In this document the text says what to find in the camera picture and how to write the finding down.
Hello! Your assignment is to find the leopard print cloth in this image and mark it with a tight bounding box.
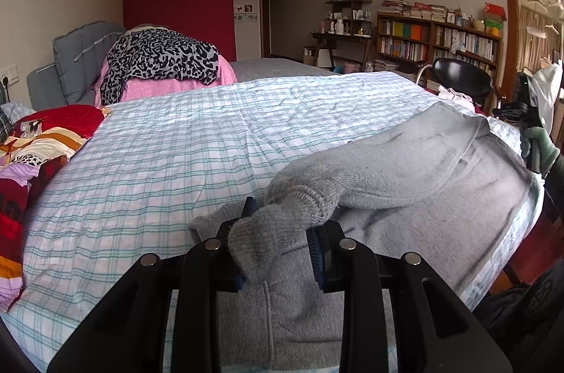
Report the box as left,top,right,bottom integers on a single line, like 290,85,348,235
100,26,220,106

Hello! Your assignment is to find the black checkered pillow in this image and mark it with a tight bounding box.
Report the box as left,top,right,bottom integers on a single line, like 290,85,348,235
0,86,13,144

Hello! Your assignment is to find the black chair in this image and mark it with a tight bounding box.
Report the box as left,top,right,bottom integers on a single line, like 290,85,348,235
415,58,493,108

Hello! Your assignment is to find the pink polka dot bedding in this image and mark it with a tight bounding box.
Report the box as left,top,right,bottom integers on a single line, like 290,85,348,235
94,54,238,107

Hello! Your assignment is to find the white cloth on chair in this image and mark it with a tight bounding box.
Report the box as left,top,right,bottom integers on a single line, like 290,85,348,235
438,85,475,113

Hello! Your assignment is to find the dark wooden desk shelf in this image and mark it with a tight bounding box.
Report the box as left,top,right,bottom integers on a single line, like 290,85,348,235
310,0,374,72

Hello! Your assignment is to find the wall power socket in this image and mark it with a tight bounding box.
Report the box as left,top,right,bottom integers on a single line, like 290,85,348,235
0,64,19,86

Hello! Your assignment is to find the grey padded headboard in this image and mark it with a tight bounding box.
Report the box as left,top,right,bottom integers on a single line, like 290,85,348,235
27,21,125,111

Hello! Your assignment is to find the blue plaid bed sheet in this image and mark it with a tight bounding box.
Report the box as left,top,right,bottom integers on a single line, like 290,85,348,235
0,70,545,373

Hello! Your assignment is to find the red patterned quilt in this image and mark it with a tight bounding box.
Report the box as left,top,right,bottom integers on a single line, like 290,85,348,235
1,104,111,313

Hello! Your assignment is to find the right green gloved hand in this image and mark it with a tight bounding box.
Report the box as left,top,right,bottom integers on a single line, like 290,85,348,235
521,127,560,178

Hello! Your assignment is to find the wooden bookshelf with books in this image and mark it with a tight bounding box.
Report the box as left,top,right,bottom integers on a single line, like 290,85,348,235
375,0,504,77

